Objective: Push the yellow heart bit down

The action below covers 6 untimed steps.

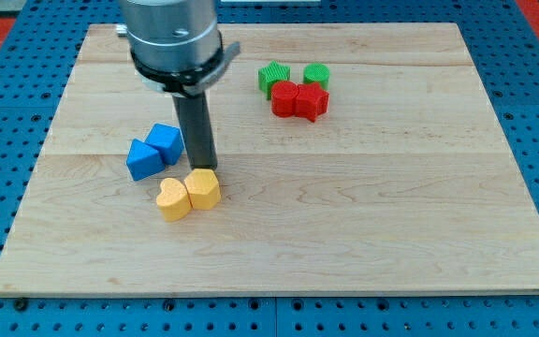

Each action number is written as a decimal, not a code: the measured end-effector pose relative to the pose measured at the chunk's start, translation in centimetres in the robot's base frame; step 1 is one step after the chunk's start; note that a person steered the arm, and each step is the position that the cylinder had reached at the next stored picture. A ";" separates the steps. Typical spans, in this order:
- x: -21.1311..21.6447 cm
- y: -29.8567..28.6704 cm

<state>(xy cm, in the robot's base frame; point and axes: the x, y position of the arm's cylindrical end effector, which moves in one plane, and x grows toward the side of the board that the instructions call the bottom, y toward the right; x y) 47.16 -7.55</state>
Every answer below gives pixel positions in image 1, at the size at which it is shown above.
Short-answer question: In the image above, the red cylinder block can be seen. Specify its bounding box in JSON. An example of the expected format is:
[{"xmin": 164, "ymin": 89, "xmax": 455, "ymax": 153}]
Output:
[{"xmin": 270, "ymin": 81, "xmax": 299, "ymax": 118}]

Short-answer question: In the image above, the blue cube block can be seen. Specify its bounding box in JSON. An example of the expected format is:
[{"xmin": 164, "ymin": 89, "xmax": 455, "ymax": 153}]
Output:
[{"xmin": 145, "ymin": 124, "xmax": 184, "ymax": 166}]

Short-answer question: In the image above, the green cylinder block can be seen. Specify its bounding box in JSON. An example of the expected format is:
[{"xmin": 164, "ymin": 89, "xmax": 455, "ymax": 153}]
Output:
[{"xmin": 303, "ymin": 63, "xmax": 330, "ymax": 91}]

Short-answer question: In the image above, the yellow heart block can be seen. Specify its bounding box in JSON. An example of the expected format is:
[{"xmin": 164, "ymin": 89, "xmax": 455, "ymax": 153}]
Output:
[{"xmin": 155, "ymin": 178, "xmax": 192, "ymax": 222}]

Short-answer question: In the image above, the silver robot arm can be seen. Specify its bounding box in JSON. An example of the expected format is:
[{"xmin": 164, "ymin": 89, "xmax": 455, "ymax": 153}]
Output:
[{"xmin": 119, "ymin": 0, "xmax": 240, "ymax": 169}]

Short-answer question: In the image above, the green star block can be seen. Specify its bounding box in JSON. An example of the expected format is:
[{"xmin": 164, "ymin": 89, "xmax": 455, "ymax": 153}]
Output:
[{"xmin": 257, "ymin": 60, "xmax": 291, "ymax": 100}]

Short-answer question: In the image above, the blue triangle block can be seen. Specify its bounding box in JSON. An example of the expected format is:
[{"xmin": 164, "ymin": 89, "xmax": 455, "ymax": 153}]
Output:
[{"xmin": 125, "ymin": 139, "xmax": 165, "ymax": 181}]

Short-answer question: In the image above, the yellow pentagon block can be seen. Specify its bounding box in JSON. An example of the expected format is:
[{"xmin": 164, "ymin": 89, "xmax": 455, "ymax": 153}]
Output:
[{"xmin": 184, "ymin": 168, "xmax": 221, "ymax": 210}]

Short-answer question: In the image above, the black clamp with grey tie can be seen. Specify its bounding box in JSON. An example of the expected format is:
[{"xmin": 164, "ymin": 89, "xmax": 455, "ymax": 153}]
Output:
[{"xmin": 130, "ymin": 42, "xmax": 240, "ymax": 98}]

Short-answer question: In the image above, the red star block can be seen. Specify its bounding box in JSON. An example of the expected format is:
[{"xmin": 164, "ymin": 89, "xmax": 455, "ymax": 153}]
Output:
[{"xmin": 295, "ymin": 82, "xmax": 329, "ymax": 123}]

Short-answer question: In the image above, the wooden board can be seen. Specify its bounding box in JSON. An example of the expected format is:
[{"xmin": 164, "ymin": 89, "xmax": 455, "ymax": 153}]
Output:
[{"xmin": 0, "ymin": 23, "xmax": 539, "ymax": 299}]

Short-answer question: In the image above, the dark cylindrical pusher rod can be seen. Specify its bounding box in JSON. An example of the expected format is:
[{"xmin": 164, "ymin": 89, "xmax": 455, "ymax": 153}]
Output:
[{"xmin": 173, "ymin": 93, "xmax": 217, "ymax": 170}]

